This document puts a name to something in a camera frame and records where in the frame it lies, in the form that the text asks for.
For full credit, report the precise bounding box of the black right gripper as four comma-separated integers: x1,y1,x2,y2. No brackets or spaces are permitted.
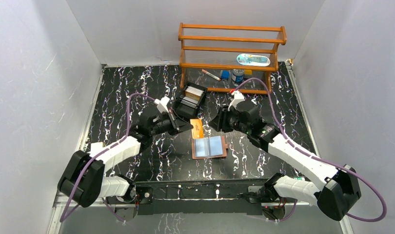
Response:
208,105,250,135

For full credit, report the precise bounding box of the brown leather card holder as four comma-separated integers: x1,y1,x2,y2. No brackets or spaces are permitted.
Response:
192,136,228,159

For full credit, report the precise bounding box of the orange VIP card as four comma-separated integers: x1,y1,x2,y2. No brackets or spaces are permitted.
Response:
190,118,205,139

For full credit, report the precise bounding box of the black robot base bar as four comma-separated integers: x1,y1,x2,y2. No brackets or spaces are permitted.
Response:
104,175,301,216

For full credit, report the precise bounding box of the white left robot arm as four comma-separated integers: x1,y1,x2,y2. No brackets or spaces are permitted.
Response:
58,109,193,208

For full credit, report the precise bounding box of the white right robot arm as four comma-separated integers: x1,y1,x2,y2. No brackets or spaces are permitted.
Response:
209,106,361,221

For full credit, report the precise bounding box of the black card dispenser box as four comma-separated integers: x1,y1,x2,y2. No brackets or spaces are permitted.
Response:
173,82,208,119

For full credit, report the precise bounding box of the white red card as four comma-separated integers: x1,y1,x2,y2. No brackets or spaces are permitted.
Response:
89,142,105,156

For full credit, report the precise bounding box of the small blue cube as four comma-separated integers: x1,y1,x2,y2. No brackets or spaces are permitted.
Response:
220,70,230,80

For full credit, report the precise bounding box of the blue white can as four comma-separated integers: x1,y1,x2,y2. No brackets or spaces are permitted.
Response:
232,69,244,84

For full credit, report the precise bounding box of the red white marker pen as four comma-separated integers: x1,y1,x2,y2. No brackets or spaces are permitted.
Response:
201,69,221,81

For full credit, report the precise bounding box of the small yellow block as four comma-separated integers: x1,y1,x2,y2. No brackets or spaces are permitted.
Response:
244,70,253,78

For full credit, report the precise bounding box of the orange wooden shelf rack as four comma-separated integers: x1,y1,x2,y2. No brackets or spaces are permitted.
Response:
178,22,287,91

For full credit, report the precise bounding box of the blue white packaged item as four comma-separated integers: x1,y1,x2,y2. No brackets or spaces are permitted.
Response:
236,54,271,67

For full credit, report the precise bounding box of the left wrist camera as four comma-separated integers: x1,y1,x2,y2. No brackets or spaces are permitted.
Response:
154,97,170,113

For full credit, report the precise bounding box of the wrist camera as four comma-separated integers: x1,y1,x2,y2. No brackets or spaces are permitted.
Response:
154,97,170,113
227,90,261,123

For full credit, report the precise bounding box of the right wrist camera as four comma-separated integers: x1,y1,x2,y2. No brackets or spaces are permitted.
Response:
227,90,261,123

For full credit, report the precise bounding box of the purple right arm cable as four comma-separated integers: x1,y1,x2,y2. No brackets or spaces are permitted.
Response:
230,77,388,223

